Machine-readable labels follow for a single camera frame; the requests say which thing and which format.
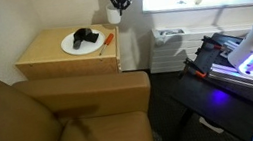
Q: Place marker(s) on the white plastic cup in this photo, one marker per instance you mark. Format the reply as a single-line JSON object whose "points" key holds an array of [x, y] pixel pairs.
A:
{"points": [[113, 16]]}

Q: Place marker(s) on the black crumpled cloth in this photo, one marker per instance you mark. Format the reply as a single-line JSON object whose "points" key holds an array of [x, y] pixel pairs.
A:
{"points": [[82, 36]]}

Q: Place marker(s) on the white round plate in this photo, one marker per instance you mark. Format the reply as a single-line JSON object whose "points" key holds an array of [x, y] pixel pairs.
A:
{"points": [[91, 47]]}

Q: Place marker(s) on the small dark object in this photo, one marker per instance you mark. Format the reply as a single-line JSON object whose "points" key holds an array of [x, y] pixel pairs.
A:
{"points": [[181, 2]]}

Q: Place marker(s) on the small beige object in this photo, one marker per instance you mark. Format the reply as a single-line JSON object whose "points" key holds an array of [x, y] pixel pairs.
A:
{"points": [[198, 0]]}

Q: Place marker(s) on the light wooden nightstand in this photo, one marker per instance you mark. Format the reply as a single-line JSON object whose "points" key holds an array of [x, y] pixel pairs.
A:
{"points": [[44, 47]]}

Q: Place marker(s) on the black orange clamp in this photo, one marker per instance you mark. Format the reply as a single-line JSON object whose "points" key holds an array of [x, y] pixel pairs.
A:
{"points": [[213, 43], [197, 70]]}

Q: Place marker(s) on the black mounting board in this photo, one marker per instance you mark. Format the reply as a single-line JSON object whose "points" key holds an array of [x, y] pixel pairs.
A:
{"points": [[210, 58]]}

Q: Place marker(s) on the black robot table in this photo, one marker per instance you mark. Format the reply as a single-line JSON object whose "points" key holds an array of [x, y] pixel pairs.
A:
{"points": [[227, 112]]}

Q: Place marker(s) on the brown leather armchair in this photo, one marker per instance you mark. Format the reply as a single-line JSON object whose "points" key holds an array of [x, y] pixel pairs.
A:
{"points": [[24, 129]]}

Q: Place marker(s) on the aluminium profile rail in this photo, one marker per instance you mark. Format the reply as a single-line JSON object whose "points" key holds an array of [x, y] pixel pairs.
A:
{"points": [[235, 79]]}

